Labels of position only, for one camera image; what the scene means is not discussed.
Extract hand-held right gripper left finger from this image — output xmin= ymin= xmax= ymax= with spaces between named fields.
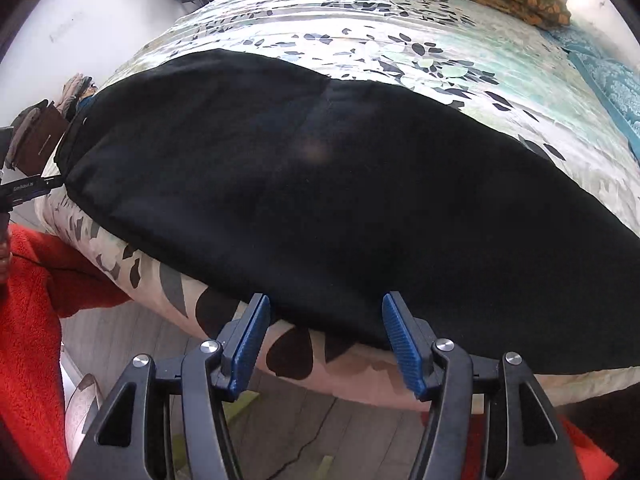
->
xmin=67 ymin=293 xmax=272 ymax=480

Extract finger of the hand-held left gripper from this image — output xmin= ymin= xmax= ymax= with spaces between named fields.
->
xmin=0 ymin=173 xmax=67 ymax=207

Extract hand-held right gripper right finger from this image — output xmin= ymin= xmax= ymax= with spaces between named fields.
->
xmin=381 ymin=291 xmax=584 ymax=480

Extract black pants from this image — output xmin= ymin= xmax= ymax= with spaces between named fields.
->
xmin=54 ymin=51 xmax=640 ymax=376

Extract person's left forearm red sleeve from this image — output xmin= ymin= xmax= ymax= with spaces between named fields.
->
xmin=0 ymin=223 xmax=133 ymax=480

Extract brown bag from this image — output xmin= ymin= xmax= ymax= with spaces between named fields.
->
xmin=6 ymin=100 xmax=69 ymax=172

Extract beige slipper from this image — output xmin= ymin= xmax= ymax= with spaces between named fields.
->
xmin=64 ymin=373 xmax=107 ymax=458

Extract person's red clothing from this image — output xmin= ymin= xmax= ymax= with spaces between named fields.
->
xmin=460 ymin=407 xmax=621 ymax=480

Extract leaf-print bedspread bed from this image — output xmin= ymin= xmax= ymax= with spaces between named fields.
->
xmin=40 ymin=0 xmax=640 ymax=405

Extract teal patterned cloth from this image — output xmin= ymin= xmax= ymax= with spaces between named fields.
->
xmin=542 ymin=25 xmax=640 ymax=158

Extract black cable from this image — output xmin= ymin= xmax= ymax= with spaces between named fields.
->
xmin=267 ymin=402 xmax=346 ymax=480

